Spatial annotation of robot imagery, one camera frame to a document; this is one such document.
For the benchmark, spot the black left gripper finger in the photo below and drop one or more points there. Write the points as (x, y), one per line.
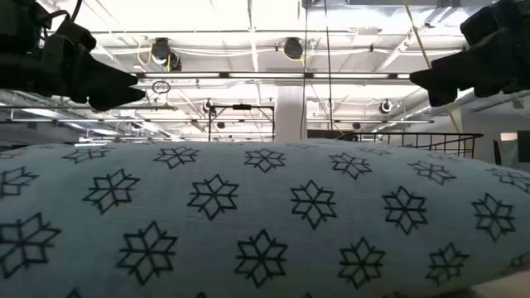
(103, 74)
(116, 97)

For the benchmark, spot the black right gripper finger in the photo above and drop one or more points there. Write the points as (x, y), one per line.
(449, 70)
(445, 96)

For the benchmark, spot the blue star-patterned cloth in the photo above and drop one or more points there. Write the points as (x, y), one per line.
(265, 215)

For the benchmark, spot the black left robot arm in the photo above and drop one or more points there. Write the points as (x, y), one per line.
(16, 16)

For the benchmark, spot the black monitor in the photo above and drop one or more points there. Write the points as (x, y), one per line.
(524, 145)
(323, 134)

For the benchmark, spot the long ceiling light strip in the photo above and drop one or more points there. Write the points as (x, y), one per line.
(265, 75)

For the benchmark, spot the white square pillar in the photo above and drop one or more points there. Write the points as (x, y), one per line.
(290, 111)

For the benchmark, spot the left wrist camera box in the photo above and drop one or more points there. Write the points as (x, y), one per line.
(70, 37)

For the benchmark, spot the black metal stand frame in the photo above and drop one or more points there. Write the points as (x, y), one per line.
(242, 108)

